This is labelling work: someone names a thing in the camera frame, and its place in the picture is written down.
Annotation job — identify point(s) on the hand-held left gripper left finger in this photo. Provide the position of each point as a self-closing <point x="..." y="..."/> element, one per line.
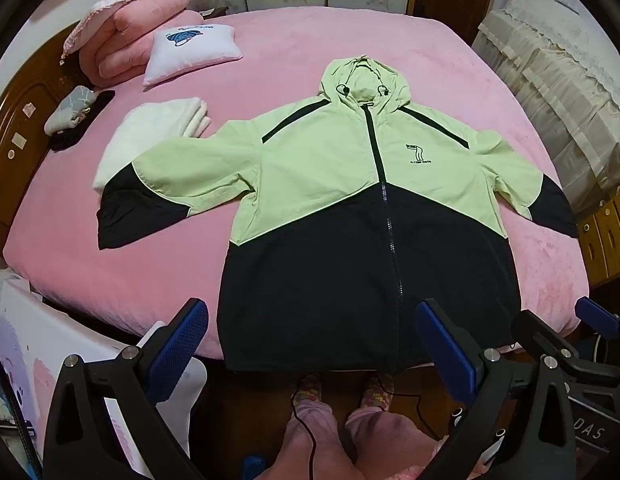
<point x="177" y="345"/>

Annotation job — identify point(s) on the person's left patterned slipper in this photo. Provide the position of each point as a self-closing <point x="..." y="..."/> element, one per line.
<point x="307" y="392"/>

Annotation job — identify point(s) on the black cloth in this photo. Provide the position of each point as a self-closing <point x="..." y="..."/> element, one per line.
<point x="72" y="140"/>

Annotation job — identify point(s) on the wooden headboard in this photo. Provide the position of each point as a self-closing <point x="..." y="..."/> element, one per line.
<point x="20" y="110"/>

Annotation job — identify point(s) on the white printed stool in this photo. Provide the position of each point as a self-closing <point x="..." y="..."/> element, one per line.
<point x="25" y="325"/>

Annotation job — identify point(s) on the pink folded quilt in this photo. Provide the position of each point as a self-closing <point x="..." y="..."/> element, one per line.
<point x="135" y="55"/>

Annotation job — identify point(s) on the person's right patterned slipper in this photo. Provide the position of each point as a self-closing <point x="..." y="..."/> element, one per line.
<point x="375" y="392"/>

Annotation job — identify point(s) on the green and black hooded jacket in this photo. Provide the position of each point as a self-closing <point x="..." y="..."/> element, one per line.
<point x="310" y="180"/>

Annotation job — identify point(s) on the blue plastic object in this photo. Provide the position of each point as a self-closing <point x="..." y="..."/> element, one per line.
<point x="257" y="467"/>

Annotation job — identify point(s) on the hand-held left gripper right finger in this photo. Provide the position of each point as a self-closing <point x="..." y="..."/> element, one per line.
<point x="445" y="355"/>

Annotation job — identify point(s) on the white pillow with blue print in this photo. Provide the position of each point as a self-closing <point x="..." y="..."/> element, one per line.
<point x="190" y="55"/>

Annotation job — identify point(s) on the pink bed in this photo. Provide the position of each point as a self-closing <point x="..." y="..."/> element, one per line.
<point x="290" y="60"/>

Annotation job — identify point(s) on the person's patterned slipper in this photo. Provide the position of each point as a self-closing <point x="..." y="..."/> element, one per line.
<point x="375" y="392"/>
<point x="307" y="392"/>

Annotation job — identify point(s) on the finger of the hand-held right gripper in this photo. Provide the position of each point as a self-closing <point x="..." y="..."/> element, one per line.
<point x="545" y="337"/>
<point x="597" y="317"/>

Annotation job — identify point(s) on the white folded towel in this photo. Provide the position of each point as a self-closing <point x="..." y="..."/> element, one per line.
<point x="140" y="130"/>

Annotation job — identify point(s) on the wooden drawer cabinet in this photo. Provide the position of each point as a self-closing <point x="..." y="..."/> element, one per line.
<point x="610" y="240"/>

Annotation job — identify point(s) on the grey cloth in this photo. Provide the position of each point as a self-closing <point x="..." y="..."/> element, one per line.
<point x="70" y="107"/>

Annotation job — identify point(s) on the pink lace-trimmed pillow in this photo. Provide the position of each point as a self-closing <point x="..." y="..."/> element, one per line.
<point x="135" y="5"/>

